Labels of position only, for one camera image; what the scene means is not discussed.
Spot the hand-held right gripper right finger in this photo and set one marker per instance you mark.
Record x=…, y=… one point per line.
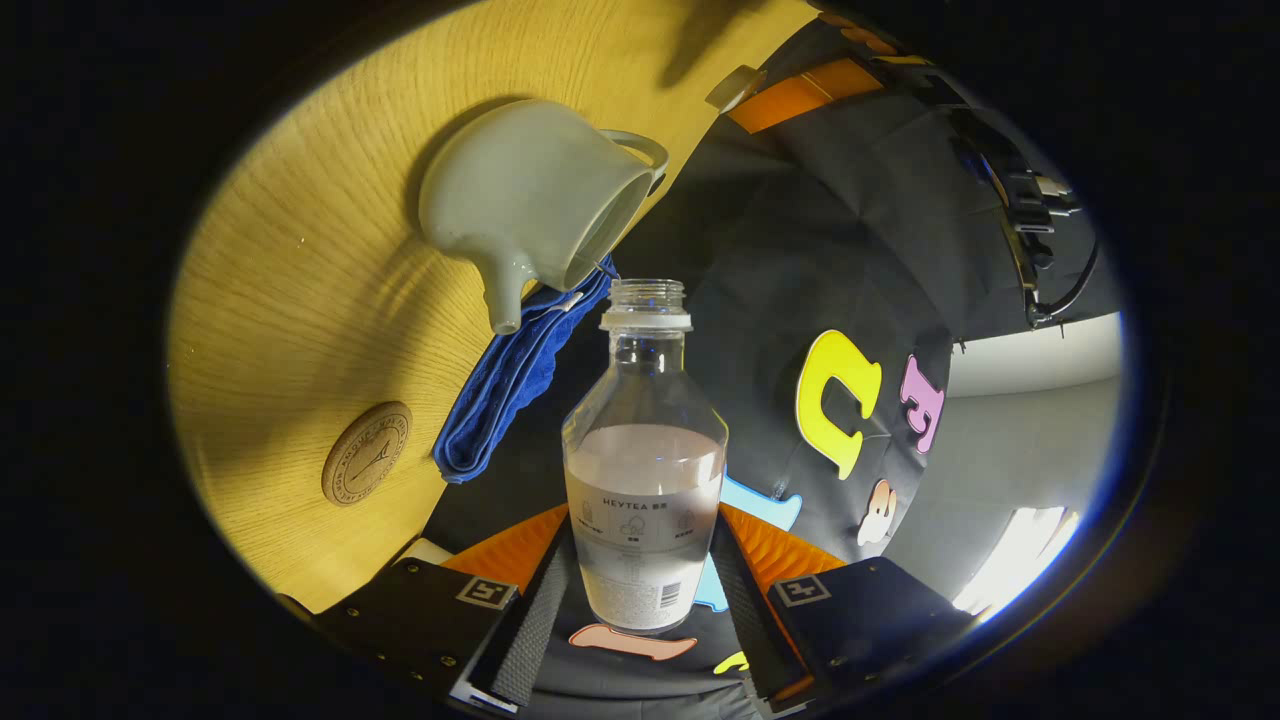
x=745, y=620

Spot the white ceramic teacup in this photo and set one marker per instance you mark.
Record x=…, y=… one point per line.
x=520, y=190

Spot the black backdrop cloth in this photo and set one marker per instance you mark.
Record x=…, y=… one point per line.
x=800, y=250

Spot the blue folded towel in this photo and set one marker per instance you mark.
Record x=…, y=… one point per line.
x=500, y=400

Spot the round brown coaster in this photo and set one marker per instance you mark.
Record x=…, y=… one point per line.
x=366, y=453

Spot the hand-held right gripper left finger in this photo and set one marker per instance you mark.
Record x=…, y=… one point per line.
x=535, y=620

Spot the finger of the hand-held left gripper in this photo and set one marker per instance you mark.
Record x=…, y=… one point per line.
x=800, y=95
x=865, y=38

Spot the clear plastic water bottle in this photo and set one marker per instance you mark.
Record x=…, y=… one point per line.
x=645, y=500

